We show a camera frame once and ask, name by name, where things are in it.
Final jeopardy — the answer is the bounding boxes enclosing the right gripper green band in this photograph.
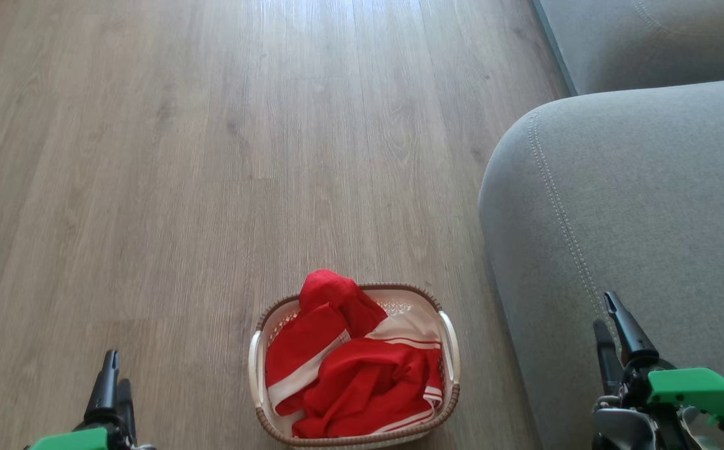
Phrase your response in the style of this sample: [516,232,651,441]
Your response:
[592,291,724,450]

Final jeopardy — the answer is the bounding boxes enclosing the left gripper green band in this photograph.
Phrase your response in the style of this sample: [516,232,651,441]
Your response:
[24,349,157,450]

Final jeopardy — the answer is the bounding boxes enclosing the red white garment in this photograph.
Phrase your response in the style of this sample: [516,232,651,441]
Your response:
[265,269,445,439]

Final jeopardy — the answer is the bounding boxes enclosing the white woven laundry basket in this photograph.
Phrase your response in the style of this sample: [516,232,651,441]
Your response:
[248,283,461,449]

